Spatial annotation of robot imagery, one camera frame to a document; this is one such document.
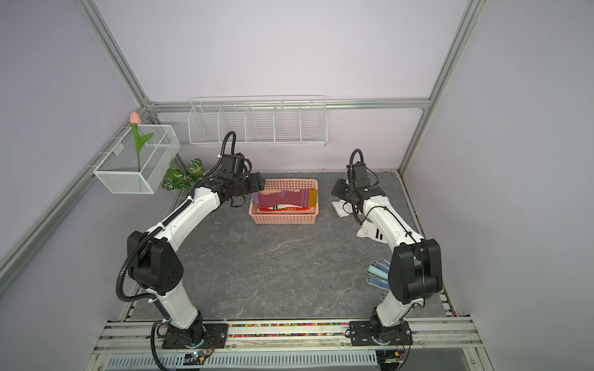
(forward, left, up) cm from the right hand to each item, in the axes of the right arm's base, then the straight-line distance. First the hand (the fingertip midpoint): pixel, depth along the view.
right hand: (341, 189), depth 91 cm
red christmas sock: (+2, +24, -16) cm, 29 cm away
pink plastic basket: (-5, +19, -12) cm, 23 cm away
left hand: (0, +32, +4) cm, 32 cm away
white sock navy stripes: (-9, -13, -16) cm, 23 cm away
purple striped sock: (+5, +17, -12) cm, 21 cm away
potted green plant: (-1, +61, +7) cm, 62 cm away
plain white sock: (-14, +1, +6) cm, 15 cm away
